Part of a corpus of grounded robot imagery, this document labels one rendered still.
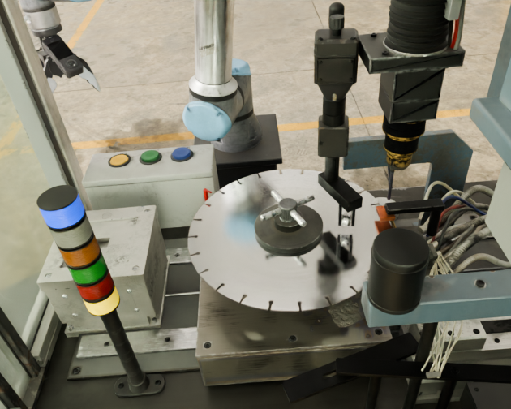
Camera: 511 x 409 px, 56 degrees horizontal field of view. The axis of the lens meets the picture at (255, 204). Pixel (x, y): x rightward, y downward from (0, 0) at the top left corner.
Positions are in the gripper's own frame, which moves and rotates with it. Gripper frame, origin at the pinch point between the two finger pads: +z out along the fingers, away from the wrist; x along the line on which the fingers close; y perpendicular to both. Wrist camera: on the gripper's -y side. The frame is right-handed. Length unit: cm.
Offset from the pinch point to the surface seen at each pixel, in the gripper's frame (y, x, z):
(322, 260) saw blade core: -88, 0, -4
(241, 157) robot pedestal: -33.8, -27.5, 16.3
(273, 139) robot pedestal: -34, -40, 16
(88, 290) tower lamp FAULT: -75, 29, -11
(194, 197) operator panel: -47.7, -3.1, 8.1
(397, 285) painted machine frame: -105, 7, -18
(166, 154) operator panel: -38.1, -3.7, 1.3
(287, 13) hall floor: 203, -275, 90
